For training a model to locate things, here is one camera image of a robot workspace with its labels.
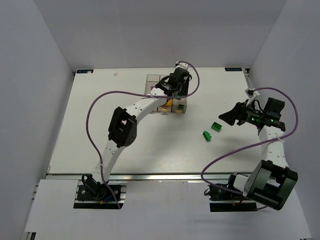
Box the green curved lego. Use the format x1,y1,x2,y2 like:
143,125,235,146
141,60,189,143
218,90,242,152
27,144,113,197
202,131,212,142

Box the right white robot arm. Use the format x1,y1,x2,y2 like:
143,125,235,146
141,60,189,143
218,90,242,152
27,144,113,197
219,98,298,211

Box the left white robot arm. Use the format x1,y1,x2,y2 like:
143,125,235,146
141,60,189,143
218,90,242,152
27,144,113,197
91,62,190,184

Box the right blue corner label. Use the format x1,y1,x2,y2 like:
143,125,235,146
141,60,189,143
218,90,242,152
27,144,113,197
224,67,243,72

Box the blue corner label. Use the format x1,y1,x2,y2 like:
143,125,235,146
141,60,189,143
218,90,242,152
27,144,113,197
224,67,243,72
76,69,94,74

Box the left blue corner label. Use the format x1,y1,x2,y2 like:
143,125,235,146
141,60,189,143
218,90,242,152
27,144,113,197
76,69,94,74

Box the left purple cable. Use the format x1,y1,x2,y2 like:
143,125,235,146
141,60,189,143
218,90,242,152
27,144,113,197
86,60,200,209

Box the purple cable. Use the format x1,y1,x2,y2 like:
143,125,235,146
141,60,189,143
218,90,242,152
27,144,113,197
200,87,300,211
86,60,200,209

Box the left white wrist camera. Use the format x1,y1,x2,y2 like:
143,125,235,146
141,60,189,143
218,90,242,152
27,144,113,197
175,61,189,71

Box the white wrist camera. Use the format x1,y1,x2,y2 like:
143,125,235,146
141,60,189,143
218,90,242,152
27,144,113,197
245,87,260,107
175,61,189,71

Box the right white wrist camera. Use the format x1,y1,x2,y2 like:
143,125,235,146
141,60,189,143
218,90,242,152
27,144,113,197
245,87,260,107

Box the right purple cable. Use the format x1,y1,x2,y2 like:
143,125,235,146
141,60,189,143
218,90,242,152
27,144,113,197
200,87,300,211

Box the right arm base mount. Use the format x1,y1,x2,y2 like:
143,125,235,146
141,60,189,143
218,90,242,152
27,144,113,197
204,185,258,213

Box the aluminium front rail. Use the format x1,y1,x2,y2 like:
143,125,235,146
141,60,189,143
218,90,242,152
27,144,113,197
45,172,232,182

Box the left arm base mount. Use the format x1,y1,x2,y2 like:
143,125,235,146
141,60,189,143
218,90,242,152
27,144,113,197
73,174,125,210

